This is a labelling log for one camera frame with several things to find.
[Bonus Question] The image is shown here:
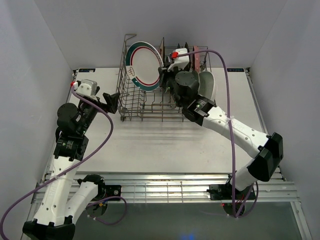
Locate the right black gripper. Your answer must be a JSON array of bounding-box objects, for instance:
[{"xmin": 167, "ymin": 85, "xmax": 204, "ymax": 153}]
[{"xmin": 158, "ymin": 62, "xmax": 184, "ymax": 108}]

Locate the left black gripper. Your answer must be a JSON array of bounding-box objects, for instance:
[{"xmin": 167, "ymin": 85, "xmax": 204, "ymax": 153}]
[{"xmin": 77, "ymin": 86, "xmax": 120, "ymax": 135}]

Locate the cream floral square plate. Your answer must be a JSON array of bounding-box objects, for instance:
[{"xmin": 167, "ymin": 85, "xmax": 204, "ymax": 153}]
[{"xmin": 158, "ymin": 38, "xmax": 165, "ymax": 62}]

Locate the small teal red rimmed plate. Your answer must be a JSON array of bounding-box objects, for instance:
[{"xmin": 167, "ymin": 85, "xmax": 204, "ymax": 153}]
[{"xmin": 125, "ymin": 41, "xmax": 164, "ymax": 92}]

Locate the white oval plate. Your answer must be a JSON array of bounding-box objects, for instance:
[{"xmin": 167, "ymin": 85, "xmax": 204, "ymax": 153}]
[{"xmin": 198, "ymin": 71, "xmax": 217, "ymax": 101}]

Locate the black floral square plate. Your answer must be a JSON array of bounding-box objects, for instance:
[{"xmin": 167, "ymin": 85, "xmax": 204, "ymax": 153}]
[{"xmin": 184, "ymin": 42, "xmax": 190, "ymax": 53}]

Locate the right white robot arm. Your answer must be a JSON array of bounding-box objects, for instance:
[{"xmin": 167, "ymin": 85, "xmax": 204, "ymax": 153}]
[{"xmin": 158, "ymin": 67, "xmax": 284, "ymax": 199}]

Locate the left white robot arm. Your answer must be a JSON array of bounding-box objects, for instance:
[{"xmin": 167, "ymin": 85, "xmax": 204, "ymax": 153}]
[{"xmin": 22, "ymin": 92, "xmax": 120, "ymax": 240}]

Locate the pink polka dot plate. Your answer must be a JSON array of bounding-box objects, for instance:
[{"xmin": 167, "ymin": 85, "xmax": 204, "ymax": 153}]
[{"xmin": 192, "ymin": 53, "xmax": 201, "ymax": 73}]

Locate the left XDOF label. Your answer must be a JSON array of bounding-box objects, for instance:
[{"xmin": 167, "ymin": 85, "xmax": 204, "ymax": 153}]
[{"xmin": 78, "ymin": 68, "xmax": 96, "ymax": 73}]

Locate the xdof label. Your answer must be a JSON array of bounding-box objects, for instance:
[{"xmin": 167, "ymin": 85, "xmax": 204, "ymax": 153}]
[
  {"xmin": 227, "ymin": 68, "xmax": 245, "ymax": 73},
  {"xmin": 78, "ymin": 68, "xmax": 96, "ymax": 73}
]

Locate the right XDOF label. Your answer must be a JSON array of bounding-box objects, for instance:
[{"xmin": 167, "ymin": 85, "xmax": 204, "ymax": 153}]
[{"xmin": 227, "ymin": 68, "xmax": 245, "ymax": 73}]

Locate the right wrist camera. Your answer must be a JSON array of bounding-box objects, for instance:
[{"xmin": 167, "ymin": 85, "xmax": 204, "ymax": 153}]
[{"xmin": 167, "ymin": 48, "xmax": 190, "ymax": 72}]

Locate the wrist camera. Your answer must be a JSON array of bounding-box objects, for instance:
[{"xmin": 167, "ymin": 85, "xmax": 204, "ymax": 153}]
[
  {"xmin": 167, "ymin": 48, "xmax": 190, "ymax": 72},
  {"xmin": 71, "ymin": 79, "xmax": 100, "ymax": 97}
]

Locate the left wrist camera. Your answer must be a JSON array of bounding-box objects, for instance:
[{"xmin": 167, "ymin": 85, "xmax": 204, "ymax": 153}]
[{"xmin": 71, "ymin": 79, "xmax": 100, "ymax": 97}]

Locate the grey wire dish rack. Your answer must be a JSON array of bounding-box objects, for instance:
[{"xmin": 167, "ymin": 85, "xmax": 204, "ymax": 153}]
[{"xmin": 116, "ymin": 42, "xmax": 212, "ymax": 121}]

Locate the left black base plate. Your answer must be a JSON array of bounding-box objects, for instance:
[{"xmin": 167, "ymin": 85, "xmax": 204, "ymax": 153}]
[{"xmin": 103, "ymin": 184, "xmax": 122, "ymax": 203}]

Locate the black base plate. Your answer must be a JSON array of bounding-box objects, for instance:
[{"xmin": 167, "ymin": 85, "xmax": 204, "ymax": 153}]
[
  {"xmin": 206, "ymin": 183, "xmax": 256, "ymax": 201},
  {"xmin": 103, "ymin": 184, "xmax": 122, "ymax": 203}
]

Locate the aluminium frame rail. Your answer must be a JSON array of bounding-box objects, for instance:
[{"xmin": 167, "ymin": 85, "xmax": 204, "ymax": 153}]
[{"xmin": 31, "ymin": 172, "xmax": 301, "ymax": 205}]

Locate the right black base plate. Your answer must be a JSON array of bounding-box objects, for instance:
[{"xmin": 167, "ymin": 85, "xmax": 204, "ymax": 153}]
[{"xmin": 206, "ymin": 183, "xmax": 256, "ymax": 201}]

